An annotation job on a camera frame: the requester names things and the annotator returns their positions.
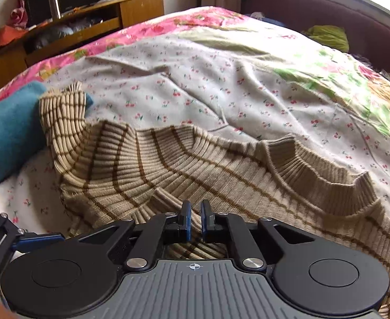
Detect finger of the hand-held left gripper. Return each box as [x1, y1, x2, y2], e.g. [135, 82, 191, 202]
[0, 213, 66, 278]

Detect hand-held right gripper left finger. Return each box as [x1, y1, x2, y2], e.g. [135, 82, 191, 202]
[77, 200, 193, 272]

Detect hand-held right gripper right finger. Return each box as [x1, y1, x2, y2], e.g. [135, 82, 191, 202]
[200, 199, 317, 270]

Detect beige striped ribbed sweater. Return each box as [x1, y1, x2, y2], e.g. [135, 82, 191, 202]
[39, 81, 390, 319]

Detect dark clothes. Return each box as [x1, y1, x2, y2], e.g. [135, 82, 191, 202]
[350, 52, 382, 70]

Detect blue knit garment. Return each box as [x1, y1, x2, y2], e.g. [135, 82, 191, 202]
[0, 81, 94, 200]

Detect cherry print bed sheet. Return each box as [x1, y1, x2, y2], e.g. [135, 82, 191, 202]
[0, 35, 390, 236]

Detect pink floral quilt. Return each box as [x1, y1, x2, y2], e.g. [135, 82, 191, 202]
[0, 7, 390, 147]

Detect orange cloth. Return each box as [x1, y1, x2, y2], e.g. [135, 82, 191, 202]
[0, 27, 27, 64]

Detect grey plastic bags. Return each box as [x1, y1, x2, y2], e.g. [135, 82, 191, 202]
[32, 16, 122, 49]

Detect wooden desk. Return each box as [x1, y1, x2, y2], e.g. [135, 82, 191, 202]
[0, 0, 167, 83]

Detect green cloth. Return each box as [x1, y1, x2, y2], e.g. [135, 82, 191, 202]
[303, 25, 350, 53]

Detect pink floral cover cloth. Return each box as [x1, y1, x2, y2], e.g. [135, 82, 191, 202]
[10, 0, 116, 27]

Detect maroon sofa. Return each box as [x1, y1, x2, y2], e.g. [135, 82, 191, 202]
[242, 0, 390, 77]

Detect metal thermos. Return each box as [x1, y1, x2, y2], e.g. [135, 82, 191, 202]
[48, 0, 63, 20]

